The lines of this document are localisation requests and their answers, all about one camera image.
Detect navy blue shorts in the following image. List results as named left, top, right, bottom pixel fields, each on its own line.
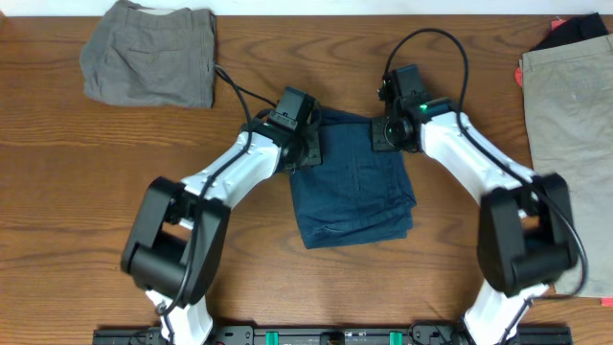
left=289, top=108, right=417, bottom=249

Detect folded grey shorts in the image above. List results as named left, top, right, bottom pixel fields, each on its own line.
left=79, top=1, right=216, bottom=108

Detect beige khaki shorts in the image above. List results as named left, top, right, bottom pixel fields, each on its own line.
left=518, top=34, right=613, bottom=298

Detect black garment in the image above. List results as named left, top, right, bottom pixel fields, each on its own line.
left=531, top=12, right=609, bottom=52

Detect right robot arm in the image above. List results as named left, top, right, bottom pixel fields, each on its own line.
left=371, top=64, right=579, bottom=344

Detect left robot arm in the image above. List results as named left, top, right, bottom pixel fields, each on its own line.
left=121, top=87, right=322, bottom=344

